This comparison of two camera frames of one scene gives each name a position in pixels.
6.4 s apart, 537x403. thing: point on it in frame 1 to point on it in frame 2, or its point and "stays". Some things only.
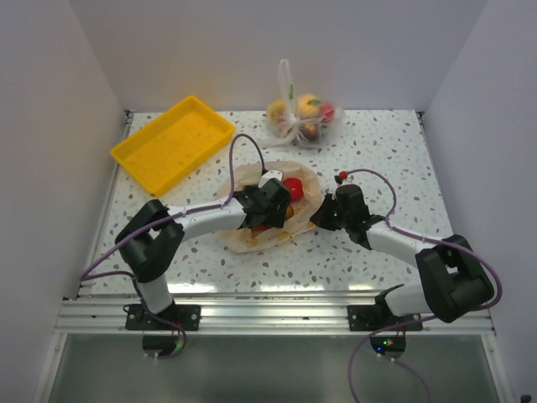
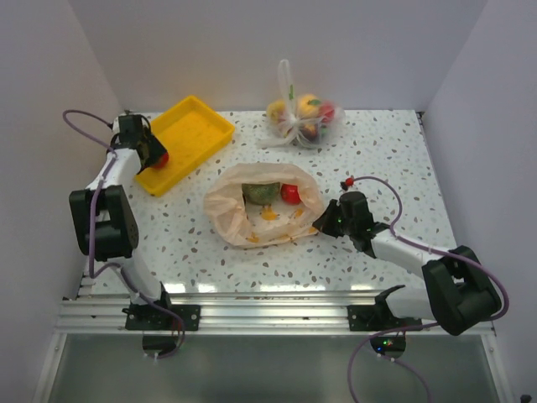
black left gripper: x=277 y=216 to x=157 y=149
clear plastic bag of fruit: x=299 y=120 stays
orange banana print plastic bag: x=247 y=175 stays
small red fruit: x=263 y=227 to x=162 y=163
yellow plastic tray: x=173 y=143 stays
